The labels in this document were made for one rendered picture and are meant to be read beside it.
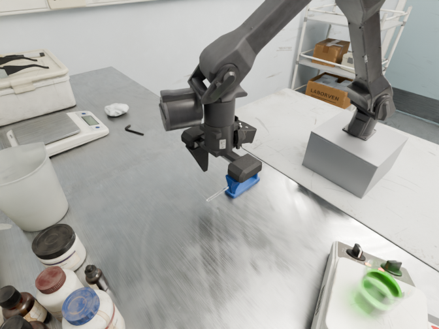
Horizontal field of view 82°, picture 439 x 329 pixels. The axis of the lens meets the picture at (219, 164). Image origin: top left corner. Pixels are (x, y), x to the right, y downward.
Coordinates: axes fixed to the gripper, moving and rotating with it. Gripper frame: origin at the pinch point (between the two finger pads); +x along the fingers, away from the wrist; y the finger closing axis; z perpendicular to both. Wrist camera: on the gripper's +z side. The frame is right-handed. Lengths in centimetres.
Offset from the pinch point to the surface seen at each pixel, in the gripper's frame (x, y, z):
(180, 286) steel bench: 10.5, -10.5, -18.6
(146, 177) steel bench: 10.6, 19.5, -8.6
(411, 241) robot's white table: 10.0, -35.2, 22.6
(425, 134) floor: 98, -11, 265
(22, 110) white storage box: 7, 76, -25
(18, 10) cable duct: -18, 108, -9
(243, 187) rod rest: 9.4, -1.3, 7.3
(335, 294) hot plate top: 1.5, -30.2, -4.7
